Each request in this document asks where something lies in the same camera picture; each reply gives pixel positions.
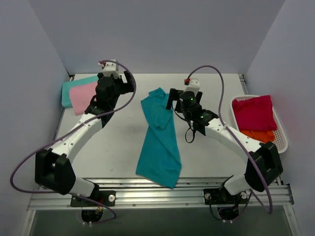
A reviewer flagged teal t-shirt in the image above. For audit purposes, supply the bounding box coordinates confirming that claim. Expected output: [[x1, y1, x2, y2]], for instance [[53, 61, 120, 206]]
[[135, 88, 182, 189]]

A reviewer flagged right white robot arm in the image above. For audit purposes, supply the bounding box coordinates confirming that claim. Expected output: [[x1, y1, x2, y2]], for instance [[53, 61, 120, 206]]
[[166, 88, 283, 203]]

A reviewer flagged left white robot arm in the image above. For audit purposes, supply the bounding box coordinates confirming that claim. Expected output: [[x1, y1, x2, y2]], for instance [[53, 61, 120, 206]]
[[34, 71, 136, 206]]

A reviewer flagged pink folded t-shirt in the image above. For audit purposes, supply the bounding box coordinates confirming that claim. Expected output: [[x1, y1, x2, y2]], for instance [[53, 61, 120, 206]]
[[69, 82, 97, 116]]

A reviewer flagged mint green folded t-shirt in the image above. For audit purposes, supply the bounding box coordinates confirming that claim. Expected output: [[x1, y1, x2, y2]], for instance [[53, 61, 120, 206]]
[[61, 75, 99, 108]]

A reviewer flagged magenta t-shirt in basket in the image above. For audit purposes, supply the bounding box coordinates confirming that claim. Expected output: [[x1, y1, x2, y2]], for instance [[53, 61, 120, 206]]
[[232, 95, 277, 132]]

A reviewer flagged orange t-shirt in basket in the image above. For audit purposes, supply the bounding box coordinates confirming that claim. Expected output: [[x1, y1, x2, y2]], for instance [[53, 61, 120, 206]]
[[241, 130, 275, 143]]

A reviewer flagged white perforated plastic basket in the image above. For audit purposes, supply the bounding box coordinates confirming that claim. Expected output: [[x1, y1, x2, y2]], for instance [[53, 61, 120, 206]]
[[230, 95, 288, 153]]

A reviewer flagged black thin cable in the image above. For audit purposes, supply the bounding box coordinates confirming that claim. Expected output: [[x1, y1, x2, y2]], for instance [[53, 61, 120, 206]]
[[172, 104, 197, 144]]

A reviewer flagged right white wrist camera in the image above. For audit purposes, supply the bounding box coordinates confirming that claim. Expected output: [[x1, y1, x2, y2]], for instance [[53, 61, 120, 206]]
[[184, 78, 200, 95]]

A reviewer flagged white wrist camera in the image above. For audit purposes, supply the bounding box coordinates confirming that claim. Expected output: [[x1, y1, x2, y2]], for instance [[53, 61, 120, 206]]
[[184, 78, 200, 95], [98, 59, 119, 78]]

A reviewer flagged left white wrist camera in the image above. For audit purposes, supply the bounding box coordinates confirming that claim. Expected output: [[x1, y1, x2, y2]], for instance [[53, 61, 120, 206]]
[[98, 59, 119, 78]]

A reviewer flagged aluminium mounting rail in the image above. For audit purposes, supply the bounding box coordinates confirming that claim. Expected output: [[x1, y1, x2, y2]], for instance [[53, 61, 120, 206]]
[[28, 177, 294, 210]]

